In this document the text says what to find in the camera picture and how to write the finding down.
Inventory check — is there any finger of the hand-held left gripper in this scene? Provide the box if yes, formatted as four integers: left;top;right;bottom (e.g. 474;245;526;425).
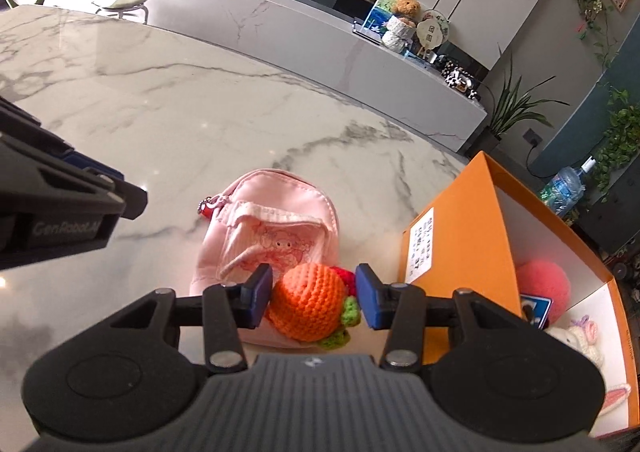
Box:
0;96;123;183
0;134;148;220

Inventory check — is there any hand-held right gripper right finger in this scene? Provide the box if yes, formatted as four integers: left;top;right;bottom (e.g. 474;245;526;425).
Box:
355;263;526;374

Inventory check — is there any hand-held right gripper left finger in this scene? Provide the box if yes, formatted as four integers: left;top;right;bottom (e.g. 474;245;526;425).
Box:
107;264;273;374

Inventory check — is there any orange crochet fruit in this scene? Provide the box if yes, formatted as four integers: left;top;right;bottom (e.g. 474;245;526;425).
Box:
265;263;362;350

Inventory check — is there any pink mini backpack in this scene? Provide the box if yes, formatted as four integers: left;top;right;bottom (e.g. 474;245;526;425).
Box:
190;169;342;348

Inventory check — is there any orange cardboard box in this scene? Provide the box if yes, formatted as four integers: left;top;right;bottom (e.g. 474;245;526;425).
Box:
400;152;640;438

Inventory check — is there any pink crochet strawberry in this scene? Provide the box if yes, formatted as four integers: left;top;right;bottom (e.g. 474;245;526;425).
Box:
515;259;572;327

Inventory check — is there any cream crochet bunny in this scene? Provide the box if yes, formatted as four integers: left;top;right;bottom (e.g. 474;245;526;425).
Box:
545;317;633;418

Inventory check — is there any blue water jug with pump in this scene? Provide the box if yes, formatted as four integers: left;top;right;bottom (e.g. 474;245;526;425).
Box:
540;157;596;217

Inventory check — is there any white marble television cabinet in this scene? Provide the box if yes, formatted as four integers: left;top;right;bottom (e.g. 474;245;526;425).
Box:
10;0;488;153

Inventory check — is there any potted orchid plant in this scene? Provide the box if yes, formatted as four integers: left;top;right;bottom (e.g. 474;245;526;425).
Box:
465;44;571;157

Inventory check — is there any dark grey drawer cabinet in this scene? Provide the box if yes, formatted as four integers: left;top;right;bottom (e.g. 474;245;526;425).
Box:
575;182;640;253

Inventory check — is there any brown teddy bear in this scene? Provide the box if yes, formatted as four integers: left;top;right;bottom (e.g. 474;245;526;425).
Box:
382;0;422;52

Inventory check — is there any round paper fan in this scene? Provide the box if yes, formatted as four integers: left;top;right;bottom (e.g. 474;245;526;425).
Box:
416;9;451;60

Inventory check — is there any landscape painting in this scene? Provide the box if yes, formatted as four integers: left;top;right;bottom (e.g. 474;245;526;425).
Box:
362;0;406;40

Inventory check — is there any trailing pothos plant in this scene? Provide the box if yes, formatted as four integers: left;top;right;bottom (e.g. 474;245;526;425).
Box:
592;89;640;193

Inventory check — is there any hanging vine plant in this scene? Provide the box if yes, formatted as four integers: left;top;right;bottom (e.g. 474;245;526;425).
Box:
569;0;618;70

